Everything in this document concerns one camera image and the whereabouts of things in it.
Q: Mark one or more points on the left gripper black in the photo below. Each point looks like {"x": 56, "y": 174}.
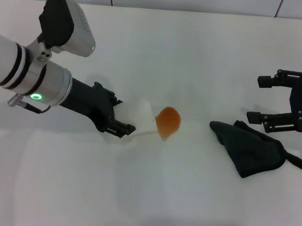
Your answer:
{"x": 91, "y": 100}

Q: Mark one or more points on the dark blue rag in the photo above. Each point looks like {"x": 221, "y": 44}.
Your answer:
{"x": 252, "y": 149}

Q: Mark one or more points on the brown water stain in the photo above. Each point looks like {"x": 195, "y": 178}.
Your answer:
{"x": 168, "y": 122}

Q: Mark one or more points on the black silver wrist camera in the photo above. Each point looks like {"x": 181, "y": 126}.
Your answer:
{"x": 66, "y": 25}

